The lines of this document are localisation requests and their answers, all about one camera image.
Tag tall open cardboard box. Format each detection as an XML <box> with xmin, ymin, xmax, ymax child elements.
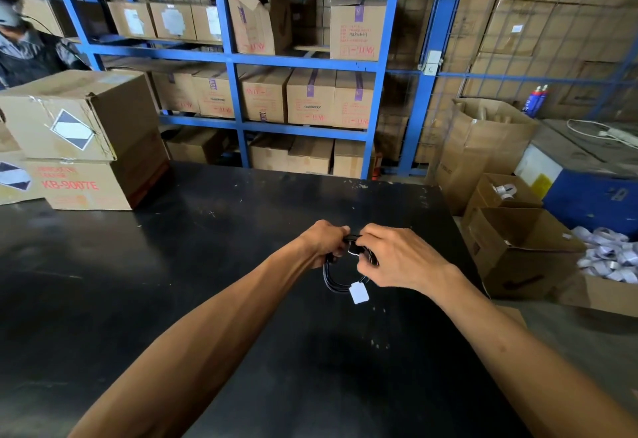
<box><xmin>426</xmin><ymin>97</ymin><xmax>541</xmax><ymax>217</ymax></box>

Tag blue metal shelf rack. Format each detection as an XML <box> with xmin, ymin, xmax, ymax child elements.
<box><xmin>0</xmin><ymin>0</ymin><xmax>405</xmax><ymax>180</ymax></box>

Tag black strap with white tags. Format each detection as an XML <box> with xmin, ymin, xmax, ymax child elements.
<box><xmin>347</xmin><ymin>243</ymin><xmax>371</xmax><ymax>305</ymax></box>

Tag person's left hand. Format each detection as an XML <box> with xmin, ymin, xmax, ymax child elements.
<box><xmin>296</xmin><ymin>219</ymin><xmax>352</xmax><ymax>271</ymax></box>

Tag person's right hand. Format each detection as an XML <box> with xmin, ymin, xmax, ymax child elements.
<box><xmin>354</xmin><ymin>223</ymin><xmax>463</xmax><ymax>297</ymax></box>

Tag cardboard box red print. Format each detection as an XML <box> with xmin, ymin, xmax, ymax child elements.
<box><xmin>25</xmin><ymin>128</ymin><xmax>170</xmax><ymax>212</ymax></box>

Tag flat cardboard sheet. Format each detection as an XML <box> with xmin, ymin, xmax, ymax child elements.
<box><xmin>496</xmin><ymin>304</ymin><xmax>528</xmax><ymax>329</ymax></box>

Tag blue wire mesh partition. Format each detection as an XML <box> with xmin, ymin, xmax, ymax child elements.
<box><xmin>398</xmin><ymin>0</ymin><xmax>638</xmax><ymax>177</ymax></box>

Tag person's left forearm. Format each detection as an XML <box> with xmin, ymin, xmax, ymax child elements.
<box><xmin>67</xmin><ymin>241</ymin><xmax>320</xmax><ymax>438</ymax></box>

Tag small open cardboard box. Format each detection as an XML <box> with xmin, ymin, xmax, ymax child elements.
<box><xmin>462</xmin><ymin>172</ymin><xmax>544</xmax><ymax>224</ymax></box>

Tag pile of white tape rolls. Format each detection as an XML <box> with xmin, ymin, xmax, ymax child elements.
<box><xmin>570</xmin><ymin>225</ymin><xmax>638</xmax><ymax>285</ymax></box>

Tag rows of small cardboard boxes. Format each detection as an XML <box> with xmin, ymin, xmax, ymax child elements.
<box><xmin>19</xmin><ymin>0</ymin><xmax>389</xmax><ymax>179</ymax></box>

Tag cardboard box white sticker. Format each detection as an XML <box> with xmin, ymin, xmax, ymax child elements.
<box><xmin>107</xmin><ymin>1</ymin><xmax>158</xmax><ymax>40</ymax></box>
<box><xmin>149</xmin><ymin>1</ymin><xmax>198</xmax><ymax>43</ymax></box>
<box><xmin>191</xmin><ymin>3</ymin><xmax>224</xmax><ymax>45</ymax></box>

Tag stack of large cardboard boxes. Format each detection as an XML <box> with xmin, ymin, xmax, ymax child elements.
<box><xmin>418</xmin><ymin>0</ymin><xmax>638</xmax><ymax>122</ymax></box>

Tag blue and white cabinet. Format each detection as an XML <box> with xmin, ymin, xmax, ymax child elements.
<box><xmin>513</xmin><ymin>119</ymin><xmax>638</xmax><ymax>242</ymax></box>

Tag cardboard box diamond sticker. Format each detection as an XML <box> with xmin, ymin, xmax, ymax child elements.
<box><xmin>0</xmin><ymin>151</ymin><xmax>46</xmax><ymax>206</ymax></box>
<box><xmin>0</xmin><ymin>69</ymin><xmax>161</xmax><ymax>164</ymax></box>

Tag cardboard box holding paper strips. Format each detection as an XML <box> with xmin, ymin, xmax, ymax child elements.
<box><xmin>553</xmin><ymin>273</ymin><xmax>638</xmax><ymax>319</ymax></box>

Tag wide empty open cardboard box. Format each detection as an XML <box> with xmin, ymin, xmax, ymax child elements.
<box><xmin>461</xmin><ymin>207</ymin><xmax>588</xmax><ymax>300</ymax></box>

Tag black cable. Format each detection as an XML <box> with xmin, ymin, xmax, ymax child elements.
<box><xmin>321</xmin><ymin>233</ymin><xmax>379</xmax><ymax>295</ymax></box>

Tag white power strip cable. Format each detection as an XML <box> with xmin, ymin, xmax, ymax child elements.
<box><xmin>567</xmin><ymin>118</ymin><xmax>638</xmax><ymax>150</ymax></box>

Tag person's right forearm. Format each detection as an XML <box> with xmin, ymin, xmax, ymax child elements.
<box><xmin>428</xmin><ymin>263</ymin><xmax>638</xmax><ymax>438</ymax></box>

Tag torn open-flap cardboard box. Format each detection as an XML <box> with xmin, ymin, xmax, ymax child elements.
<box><xmin>215</xmin><ymin>0</ymin><xmax>294</xmax><ymax>56</ymax></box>

